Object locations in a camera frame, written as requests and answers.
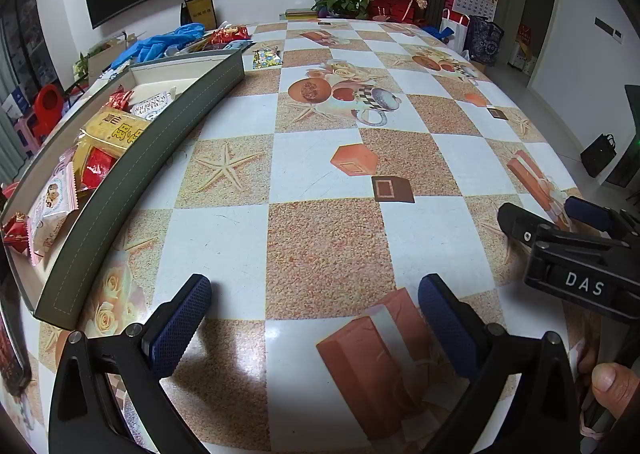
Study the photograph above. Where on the white paper bag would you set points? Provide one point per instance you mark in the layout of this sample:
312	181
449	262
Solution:
457	32

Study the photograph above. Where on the pink plastic stool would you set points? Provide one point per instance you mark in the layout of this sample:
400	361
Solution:
27	132

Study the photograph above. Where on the pink white biscuit packet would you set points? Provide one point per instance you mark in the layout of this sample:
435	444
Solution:
50	204
155	107

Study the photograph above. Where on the dark red printed box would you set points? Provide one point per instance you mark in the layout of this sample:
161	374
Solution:
10	349

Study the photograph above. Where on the white carton boxes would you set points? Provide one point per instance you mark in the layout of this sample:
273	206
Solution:
522	62

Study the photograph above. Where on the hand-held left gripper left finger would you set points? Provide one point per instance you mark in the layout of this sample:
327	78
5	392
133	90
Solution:
180	329

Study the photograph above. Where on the green yellow candy packet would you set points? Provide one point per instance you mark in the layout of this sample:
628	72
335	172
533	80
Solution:
266	58

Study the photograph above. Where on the gold black paper bag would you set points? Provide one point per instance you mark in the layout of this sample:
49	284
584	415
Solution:
200	12

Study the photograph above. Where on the storage shelf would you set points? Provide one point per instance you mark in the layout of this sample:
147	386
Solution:
25	44

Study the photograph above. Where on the red paper bag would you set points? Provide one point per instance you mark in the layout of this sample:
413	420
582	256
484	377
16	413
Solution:
524	35

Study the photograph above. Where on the yellow biscuit packet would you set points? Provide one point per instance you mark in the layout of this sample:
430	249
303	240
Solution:
112	132

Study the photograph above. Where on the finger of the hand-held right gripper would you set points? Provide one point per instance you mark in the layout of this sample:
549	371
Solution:
590	211
515	221

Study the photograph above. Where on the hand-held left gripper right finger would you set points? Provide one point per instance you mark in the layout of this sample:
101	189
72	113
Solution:
447	329

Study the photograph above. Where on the red plastic stool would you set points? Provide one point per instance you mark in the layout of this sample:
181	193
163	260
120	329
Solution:
47	109

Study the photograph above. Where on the grey-green shallow box tray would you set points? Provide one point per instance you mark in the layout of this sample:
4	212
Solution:
150	159

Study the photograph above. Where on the green potted plant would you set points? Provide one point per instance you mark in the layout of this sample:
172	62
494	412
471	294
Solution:
342	2

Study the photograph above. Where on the red gift box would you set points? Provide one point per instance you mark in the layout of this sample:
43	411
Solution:
392	7

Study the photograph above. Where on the dark patterned tote bag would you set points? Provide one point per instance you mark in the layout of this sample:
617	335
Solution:
485	42

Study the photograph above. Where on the blue gloves pile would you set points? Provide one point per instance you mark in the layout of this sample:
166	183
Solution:
160	44

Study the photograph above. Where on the open cardboard box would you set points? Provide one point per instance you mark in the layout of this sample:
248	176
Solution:
107	59

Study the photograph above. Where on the red yellow printed snack bag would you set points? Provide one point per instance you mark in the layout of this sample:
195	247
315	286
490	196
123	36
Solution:
227	34

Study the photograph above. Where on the wall switch panel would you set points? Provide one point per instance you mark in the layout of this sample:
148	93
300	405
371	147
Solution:
609	29

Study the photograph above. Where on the person's right hand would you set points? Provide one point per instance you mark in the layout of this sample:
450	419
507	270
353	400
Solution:
617	389

